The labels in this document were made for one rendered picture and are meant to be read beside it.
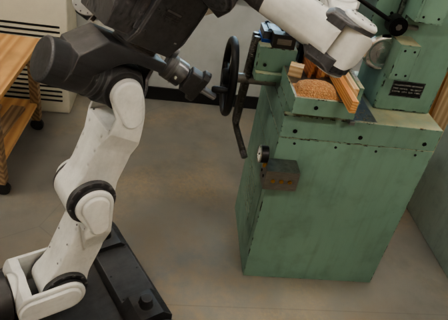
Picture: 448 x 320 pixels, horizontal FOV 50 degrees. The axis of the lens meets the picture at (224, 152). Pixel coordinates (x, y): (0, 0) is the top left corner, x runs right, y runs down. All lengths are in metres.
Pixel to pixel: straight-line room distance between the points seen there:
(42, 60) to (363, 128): 1.06
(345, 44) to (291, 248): 1.15
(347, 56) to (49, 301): 1.10
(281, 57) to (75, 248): 0.92
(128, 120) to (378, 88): 0.93
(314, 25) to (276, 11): 0.08
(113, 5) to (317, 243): 1.30
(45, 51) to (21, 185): 1.37
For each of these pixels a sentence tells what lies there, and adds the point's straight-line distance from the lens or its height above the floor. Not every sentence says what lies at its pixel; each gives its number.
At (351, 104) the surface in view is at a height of 0.93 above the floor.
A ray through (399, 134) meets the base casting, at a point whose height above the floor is 0.77.
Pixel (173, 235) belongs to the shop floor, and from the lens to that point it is 2.21.
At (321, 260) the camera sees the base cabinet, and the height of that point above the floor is 0.12.
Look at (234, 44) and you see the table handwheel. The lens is 1.67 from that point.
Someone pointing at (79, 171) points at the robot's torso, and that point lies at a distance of 1.38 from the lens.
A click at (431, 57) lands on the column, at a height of 1.02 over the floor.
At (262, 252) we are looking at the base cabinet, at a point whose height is 0.15.
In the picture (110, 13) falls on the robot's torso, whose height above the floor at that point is 1.18.
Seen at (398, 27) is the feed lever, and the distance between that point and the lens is 1.64.
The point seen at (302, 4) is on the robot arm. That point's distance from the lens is 1.01.
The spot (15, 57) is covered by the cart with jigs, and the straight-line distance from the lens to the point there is 2.46.
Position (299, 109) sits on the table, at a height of 0.86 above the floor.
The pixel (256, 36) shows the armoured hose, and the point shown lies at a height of 0.97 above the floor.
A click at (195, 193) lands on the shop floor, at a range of 2.45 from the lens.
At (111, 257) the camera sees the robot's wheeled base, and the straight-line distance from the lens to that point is 1.84.
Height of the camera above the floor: 1.55
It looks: 34 degrees down
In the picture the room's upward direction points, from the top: 11 degrees clockwise
